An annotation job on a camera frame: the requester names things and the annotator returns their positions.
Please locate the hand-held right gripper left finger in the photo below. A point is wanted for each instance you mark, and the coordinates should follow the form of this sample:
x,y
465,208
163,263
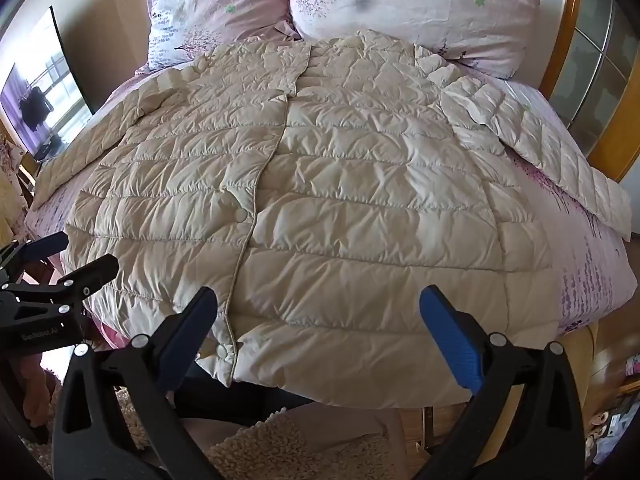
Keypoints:
x,y
192,327

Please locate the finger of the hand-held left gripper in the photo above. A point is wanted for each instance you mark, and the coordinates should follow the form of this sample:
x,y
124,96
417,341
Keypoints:
x,y
90,275
42,247

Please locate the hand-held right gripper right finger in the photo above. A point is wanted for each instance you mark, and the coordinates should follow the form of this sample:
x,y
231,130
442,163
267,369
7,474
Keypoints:
x,y
450,332

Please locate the cream quilted down jacket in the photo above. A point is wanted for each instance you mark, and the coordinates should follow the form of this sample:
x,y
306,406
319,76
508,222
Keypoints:
x,y
350,210

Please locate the pink floral bed sheet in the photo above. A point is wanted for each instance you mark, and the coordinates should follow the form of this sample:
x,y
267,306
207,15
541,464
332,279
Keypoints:
x,y
585,260

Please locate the cream fluffy rug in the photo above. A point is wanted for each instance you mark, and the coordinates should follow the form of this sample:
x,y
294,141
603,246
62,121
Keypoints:
x,y
300,445

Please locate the pile of small items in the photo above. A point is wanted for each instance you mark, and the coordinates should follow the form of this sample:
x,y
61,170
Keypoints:
x,y
617,405

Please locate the pink floral pillow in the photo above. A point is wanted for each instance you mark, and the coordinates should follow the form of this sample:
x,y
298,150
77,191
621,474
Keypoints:
x,y
210,5
415,5

